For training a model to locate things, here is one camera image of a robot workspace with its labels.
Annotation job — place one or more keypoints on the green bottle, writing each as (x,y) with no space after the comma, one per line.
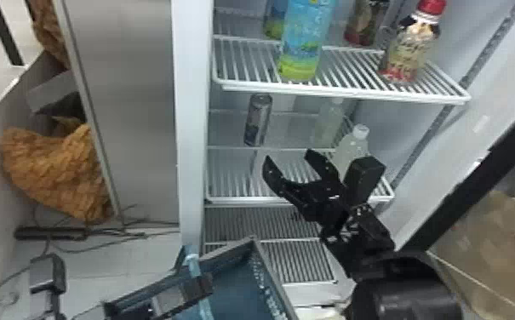
(304,40)
(274,22)

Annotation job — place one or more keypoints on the black power strip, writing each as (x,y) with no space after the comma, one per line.
(47,233)

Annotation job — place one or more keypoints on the white fridge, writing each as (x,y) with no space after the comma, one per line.
(141,111)

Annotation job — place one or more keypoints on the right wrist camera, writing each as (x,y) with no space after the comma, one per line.
(364,176)

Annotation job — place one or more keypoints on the dark red bottle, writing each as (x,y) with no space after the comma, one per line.
(364,22)

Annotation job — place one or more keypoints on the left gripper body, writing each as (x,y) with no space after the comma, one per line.
(129,308)

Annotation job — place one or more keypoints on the clear bottle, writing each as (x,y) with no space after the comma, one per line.
(351,145)
(327,123)

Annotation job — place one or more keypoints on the orange cloth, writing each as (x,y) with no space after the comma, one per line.
(49,27)
(56,174)

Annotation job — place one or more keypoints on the fridge door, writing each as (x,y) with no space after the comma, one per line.
(485,102)

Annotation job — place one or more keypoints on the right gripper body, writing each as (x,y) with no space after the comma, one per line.
(322,208)

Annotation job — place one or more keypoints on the black can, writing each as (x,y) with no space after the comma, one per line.
(257,120)

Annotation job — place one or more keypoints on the black power adapter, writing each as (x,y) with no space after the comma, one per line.
(47,272)

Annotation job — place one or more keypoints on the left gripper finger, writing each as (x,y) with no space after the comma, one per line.
(181,290)

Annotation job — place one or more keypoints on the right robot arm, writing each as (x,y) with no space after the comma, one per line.
(373,254)

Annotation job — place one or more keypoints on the red capped bottle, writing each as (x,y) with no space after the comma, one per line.
(406,49)

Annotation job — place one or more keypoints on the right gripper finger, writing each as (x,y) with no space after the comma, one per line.
(279,181)
(324,172)

